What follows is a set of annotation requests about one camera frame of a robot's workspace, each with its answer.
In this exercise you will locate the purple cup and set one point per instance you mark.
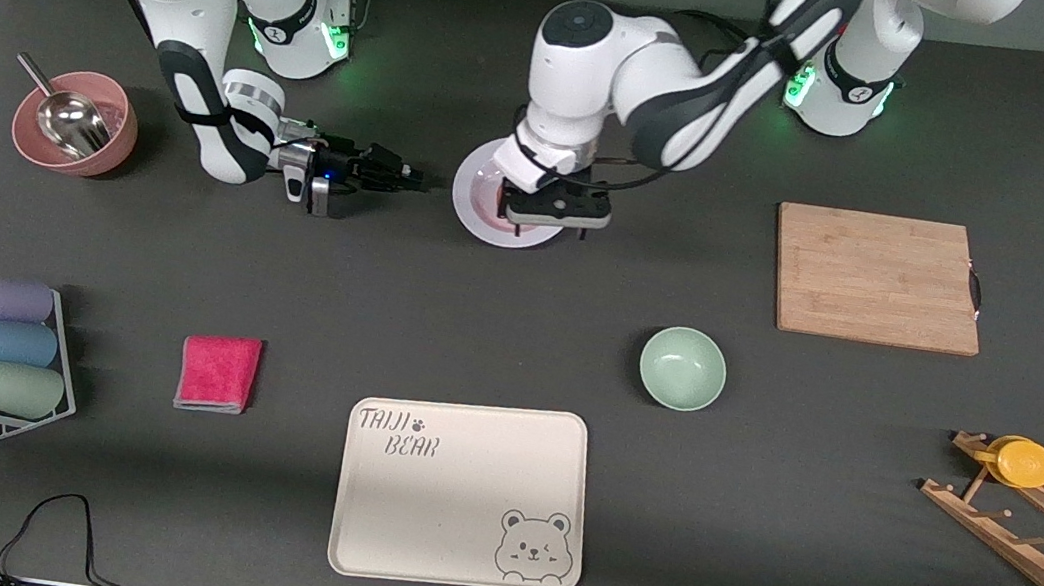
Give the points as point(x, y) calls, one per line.
point(7, 301)

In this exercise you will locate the yellow cup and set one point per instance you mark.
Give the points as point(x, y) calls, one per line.
point(1024, 464)

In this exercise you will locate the dark grey table mat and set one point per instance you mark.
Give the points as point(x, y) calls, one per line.
point(477, 327)

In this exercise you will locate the green cup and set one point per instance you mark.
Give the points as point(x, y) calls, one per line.
point(15, 390)

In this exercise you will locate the pale green bowl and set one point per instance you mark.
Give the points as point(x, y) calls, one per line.
point(683, 370)

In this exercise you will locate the pink folded cloth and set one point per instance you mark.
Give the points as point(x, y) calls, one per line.
point(217, 374)

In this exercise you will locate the pink bowl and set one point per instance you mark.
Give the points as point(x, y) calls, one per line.
point(112, 148)

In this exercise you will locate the metal scoop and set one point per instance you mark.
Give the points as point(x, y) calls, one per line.
point(71, 121)

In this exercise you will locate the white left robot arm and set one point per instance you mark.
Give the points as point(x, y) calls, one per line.
point(593, 60)

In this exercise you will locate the blue cup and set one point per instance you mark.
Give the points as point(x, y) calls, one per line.
point(6, 342)

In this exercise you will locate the cream bear print tray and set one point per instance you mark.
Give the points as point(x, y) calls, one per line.
point(454, 506)

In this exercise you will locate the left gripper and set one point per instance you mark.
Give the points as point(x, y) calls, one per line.
point(583, 175)

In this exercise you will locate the white round plate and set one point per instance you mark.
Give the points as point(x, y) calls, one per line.
point(474, 196)

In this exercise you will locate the wooden cutting board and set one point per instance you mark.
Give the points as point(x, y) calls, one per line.
point(847, 275)

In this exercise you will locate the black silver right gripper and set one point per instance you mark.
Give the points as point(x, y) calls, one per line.
point(345, 160)

